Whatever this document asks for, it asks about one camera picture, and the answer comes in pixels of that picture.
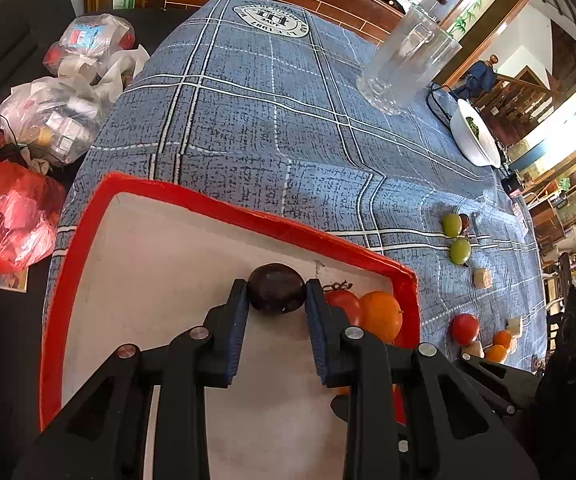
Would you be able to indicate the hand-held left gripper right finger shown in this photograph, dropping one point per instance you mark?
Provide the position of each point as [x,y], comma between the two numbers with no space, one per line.
[315,325]

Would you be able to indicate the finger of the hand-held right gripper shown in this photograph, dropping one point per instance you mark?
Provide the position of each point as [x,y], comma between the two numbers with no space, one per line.
[500,402]
[508,377]

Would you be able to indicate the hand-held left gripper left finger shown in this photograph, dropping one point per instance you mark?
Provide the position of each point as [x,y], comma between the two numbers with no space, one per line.
[238,320]

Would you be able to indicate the beige cylinder bread piece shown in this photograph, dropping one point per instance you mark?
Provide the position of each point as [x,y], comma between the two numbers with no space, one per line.
[474,349]

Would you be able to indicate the dark purple plum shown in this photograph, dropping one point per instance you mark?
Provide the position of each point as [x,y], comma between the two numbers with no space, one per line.
[275,288]

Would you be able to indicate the white corn piece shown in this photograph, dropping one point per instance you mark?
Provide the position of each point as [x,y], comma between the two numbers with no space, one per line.
[514,326]

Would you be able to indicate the red rimmed white tray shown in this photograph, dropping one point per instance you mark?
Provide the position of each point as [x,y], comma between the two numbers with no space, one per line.
[168,260]

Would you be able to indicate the red tomato with stem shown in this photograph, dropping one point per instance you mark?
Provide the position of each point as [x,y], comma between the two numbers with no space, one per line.
[343,304]

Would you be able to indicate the small orange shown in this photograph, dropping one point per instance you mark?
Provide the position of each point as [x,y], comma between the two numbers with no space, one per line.
[503,338]

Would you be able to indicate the beige bread cube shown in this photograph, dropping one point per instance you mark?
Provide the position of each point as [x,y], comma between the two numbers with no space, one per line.
[483,278]

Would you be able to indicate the green grape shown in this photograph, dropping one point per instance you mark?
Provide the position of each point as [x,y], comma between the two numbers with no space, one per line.
[460,251]
[451,224]

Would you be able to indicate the small dark red fruit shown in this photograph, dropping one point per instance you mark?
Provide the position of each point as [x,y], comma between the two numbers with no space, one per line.
[464,221]

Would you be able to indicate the black charger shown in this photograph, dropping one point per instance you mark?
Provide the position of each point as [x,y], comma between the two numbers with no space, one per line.
[510,182]

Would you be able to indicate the blue plaid tablecloth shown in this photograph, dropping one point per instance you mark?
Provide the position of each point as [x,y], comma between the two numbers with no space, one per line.
[268,125]

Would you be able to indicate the small booklet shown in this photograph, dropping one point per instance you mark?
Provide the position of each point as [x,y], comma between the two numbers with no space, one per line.
[13,280]

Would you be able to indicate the white bowl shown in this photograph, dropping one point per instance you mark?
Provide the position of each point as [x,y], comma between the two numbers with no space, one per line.
[474,145]

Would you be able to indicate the red plastic bag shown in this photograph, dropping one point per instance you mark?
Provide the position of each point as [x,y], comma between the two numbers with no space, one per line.
[10,215]

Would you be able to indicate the green vegetables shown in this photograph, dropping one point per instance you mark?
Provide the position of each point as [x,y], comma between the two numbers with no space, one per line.
[473,126]

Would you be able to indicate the clear bag with boxes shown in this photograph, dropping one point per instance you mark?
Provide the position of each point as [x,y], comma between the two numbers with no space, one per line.
[50,120]

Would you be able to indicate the white plastic bag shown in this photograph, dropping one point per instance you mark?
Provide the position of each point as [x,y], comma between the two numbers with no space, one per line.
[123,70]

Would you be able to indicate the clear glass pitcher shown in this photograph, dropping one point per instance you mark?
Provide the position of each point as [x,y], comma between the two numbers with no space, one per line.
[403,60]

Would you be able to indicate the blue jacket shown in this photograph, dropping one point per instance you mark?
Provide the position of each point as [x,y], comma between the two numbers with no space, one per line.
[480,77]

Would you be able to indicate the clear bag with blue packets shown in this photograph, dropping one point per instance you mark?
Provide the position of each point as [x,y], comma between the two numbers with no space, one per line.
[90,42]

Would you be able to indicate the black sofa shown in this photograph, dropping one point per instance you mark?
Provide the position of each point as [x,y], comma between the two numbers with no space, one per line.
[18,35]

